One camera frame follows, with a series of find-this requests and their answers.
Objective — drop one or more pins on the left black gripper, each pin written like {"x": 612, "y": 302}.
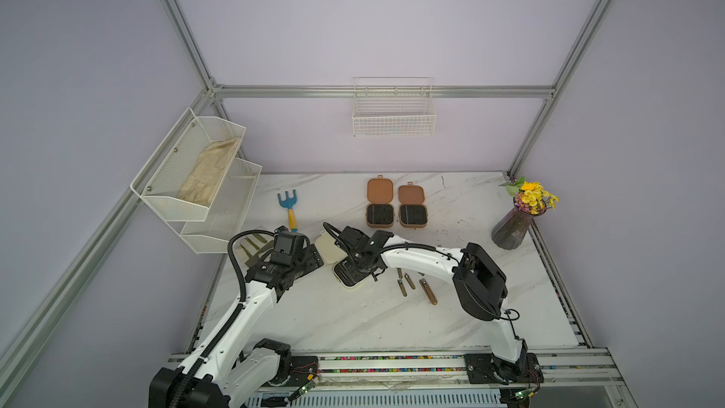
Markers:
{"x": 310, "y": 258}

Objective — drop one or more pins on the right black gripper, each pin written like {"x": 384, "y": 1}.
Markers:
{"x": 351, "y": 266}

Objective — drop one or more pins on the cream nail clipper case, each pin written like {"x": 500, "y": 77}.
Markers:
{"x": 332, "y": 255}

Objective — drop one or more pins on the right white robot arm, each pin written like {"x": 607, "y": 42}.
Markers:
{"x": 479, "y": 282}

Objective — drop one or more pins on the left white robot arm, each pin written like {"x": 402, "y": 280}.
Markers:
{"x": 217, "y": 373}

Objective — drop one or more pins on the large brown nail clipper lower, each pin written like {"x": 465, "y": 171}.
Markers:
{"x": 428, "y": 292}

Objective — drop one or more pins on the green beige glove on table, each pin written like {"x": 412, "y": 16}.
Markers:
{"x": 252, "y": 247}

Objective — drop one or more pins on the brown case left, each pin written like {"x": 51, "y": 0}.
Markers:
{"x": 380, "y": 212}

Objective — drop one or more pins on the brown case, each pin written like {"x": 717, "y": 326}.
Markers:
{"x": 380, "y": 212}
{"x": 413, "y": 211}

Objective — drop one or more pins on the blue yellow toy rake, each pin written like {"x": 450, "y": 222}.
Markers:
{"x": 288, "y": 202}

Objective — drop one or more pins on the brown case right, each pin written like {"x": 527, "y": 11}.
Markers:
{"x": 413, "y": 211}

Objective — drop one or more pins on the white mesh lower shelf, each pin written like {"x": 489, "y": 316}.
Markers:
{"x": 228, "y": 211}

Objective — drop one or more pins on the white mesh shelf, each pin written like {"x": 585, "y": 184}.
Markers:
{"x": 228, "y": 211}
{"x": 163, "y": 185}

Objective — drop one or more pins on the beige cloth glove in shelf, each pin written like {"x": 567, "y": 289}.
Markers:
{"x": 202, "y": 184}

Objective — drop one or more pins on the white mesh upper shelf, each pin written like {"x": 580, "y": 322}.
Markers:
{"x": 163, "y": 185}

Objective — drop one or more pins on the dark glass vase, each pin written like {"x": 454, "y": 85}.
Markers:
{"x": 510, "y": 232}

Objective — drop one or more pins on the yellow flower bouquet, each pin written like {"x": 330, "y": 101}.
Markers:
{"x": 530, "y": 197}

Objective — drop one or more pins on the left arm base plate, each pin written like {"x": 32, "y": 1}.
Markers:
{"x": 302, "y": 367}

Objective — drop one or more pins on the white wire wall basket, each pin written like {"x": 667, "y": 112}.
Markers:
{"x": 400, "y": 116}

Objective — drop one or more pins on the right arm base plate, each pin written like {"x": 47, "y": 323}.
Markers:
{"x": 487, "y": 369}

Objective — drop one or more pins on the aluminium frame rail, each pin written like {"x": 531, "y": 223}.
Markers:
{"x": 350, "y": 91}

